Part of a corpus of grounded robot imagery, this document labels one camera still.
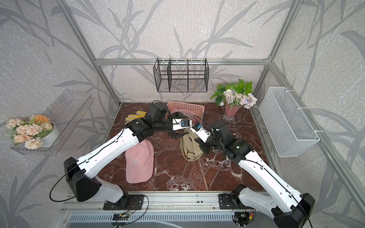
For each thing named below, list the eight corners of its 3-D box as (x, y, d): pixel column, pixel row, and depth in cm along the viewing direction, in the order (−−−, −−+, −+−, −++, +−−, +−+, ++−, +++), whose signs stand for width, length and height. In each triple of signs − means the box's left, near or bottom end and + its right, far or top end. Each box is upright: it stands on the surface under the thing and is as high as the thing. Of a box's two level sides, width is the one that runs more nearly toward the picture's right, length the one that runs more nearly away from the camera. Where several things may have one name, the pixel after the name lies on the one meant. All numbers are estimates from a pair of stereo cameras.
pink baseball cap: (123, 183, 82) (117, 178, 74) (134, 146, 97) (129, 139, 89) (150, 183, 82) (146, 178, 74) (157, 146, 97) (154, 139, 89)
